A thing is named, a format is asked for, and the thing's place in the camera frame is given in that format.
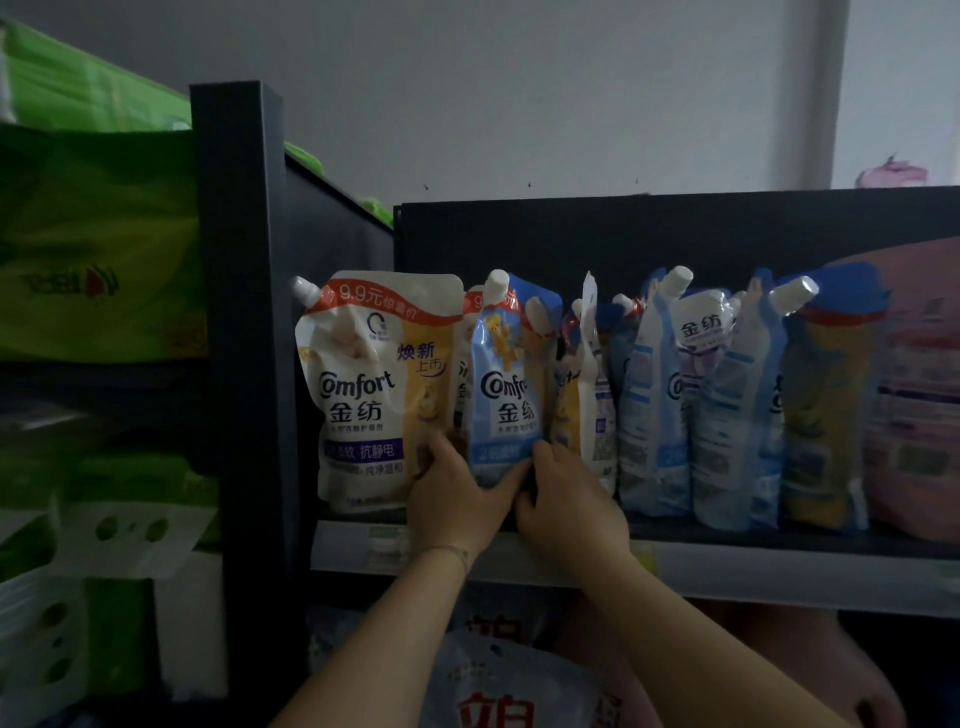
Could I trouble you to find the person's left hand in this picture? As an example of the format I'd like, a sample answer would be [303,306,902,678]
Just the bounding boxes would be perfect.
[407,428,532,560]

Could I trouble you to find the person's right hand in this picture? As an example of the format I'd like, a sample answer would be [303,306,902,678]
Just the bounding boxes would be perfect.
[515,440,633,579]

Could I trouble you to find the dark metal shelf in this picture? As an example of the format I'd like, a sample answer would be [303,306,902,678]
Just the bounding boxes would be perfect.
[189,80,960,728]

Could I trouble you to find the person's right forearm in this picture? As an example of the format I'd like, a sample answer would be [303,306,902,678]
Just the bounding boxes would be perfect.
[581,554,849,728]

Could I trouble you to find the person's left forearm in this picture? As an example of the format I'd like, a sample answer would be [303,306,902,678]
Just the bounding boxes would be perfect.
[269,551,470,728]

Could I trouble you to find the white refill pouch red lettering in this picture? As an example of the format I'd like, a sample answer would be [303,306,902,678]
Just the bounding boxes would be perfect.
[449,584,565,646]
[307,605,370,670]
[442,629,603,728]

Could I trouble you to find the green toilet paper pack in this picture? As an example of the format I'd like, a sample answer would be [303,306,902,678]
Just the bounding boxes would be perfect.
[48,449,220,580]
[0,449,61,586]

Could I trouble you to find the white toilet paper packs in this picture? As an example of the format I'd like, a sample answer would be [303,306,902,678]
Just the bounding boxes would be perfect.
[0,554,228,728]

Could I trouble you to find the large green tissue pack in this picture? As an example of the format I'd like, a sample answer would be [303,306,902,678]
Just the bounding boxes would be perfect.
[0,123,209,365]

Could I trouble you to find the pink bagged item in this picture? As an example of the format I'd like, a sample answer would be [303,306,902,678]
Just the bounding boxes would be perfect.
[854,155,930,189]

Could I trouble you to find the green and white tissue pack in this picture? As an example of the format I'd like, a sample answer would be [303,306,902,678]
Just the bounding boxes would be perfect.
[0,18,193,133]

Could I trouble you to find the thin chain bracelet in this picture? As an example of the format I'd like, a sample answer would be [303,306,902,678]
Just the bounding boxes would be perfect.
[423,543,472,575]

